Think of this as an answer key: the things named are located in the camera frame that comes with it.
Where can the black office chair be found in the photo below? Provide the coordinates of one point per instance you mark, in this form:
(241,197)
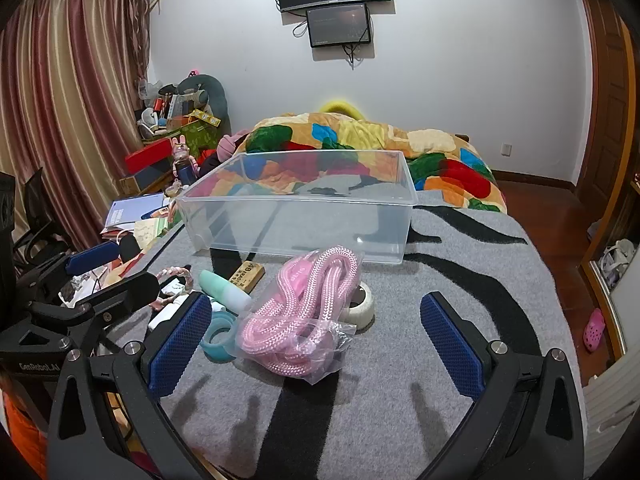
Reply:
(37,205)

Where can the colourful patchwork quilt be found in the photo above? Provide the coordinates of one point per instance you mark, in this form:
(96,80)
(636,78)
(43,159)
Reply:
(450,160)

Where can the white wall socket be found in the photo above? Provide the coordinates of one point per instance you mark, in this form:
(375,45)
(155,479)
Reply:
(507,149)

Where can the small black wall monitor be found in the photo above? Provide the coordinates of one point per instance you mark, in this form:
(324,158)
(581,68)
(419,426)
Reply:
(339,25)

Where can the white ribbed cloth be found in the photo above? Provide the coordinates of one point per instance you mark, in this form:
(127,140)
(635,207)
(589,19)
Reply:
(610,425)

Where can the mint green bottle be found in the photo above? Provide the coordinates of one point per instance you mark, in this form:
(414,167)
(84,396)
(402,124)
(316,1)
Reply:
(220,285)

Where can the brown wooden door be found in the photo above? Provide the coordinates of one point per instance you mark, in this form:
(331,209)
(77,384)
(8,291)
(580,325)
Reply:
(602,90)

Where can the pile of papers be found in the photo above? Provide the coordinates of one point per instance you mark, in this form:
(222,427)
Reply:
(150,227)

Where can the red box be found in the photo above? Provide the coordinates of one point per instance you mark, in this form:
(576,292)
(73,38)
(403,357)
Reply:
(147,156)

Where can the grey black striped blanket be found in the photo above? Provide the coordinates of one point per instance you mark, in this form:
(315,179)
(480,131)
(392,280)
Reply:
(400,410)

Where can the white tape roll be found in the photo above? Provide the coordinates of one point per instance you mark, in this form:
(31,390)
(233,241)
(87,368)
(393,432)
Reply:
(363,310)

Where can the lilac notebook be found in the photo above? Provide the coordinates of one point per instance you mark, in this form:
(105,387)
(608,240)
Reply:
(132,210)

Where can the white flat box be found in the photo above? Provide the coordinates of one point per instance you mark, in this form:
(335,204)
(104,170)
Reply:
(164,317)

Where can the pink knitted hat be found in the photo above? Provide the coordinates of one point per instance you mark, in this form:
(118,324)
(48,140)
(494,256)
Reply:
(227,145)

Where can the small wooden block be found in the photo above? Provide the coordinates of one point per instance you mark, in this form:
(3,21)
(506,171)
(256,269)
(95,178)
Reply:
(247,275)

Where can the brown tasselled curtain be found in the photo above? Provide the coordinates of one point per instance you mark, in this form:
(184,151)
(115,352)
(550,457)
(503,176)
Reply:
(139,15)

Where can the pink clog shoe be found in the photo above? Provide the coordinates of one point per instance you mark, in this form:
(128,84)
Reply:
(594,330)

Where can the small white card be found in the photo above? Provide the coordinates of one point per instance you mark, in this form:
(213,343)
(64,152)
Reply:
(172,286)

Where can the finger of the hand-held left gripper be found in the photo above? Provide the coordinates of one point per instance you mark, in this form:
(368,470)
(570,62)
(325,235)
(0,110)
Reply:
(131,292)
(95,256)

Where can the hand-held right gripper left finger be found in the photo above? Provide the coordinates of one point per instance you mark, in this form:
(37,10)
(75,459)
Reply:
(180,345)

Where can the yellow pillow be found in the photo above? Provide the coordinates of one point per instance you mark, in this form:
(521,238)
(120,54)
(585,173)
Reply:
(340,106)

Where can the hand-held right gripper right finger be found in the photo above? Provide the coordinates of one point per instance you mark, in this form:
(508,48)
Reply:
(450,345)

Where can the clear plastic storage box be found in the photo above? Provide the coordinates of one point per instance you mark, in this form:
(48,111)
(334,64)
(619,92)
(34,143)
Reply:
(300,232)

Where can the green cardboard box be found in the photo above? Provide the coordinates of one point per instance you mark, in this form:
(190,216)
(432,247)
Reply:
(197,135)

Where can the small white fan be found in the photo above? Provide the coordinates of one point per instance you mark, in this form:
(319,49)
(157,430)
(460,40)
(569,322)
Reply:
(148,121)

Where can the striped pink curtain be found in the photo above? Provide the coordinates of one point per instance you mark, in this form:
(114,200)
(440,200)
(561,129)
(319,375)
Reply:
(65,110)

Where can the pink bunny figure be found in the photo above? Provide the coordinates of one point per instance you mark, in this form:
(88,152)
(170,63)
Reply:
(181,152)

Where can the wooden framed wardrobe mirror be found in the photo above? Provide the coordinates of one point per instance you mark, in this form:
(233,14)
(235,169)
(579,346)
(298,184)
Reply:
(612,240)

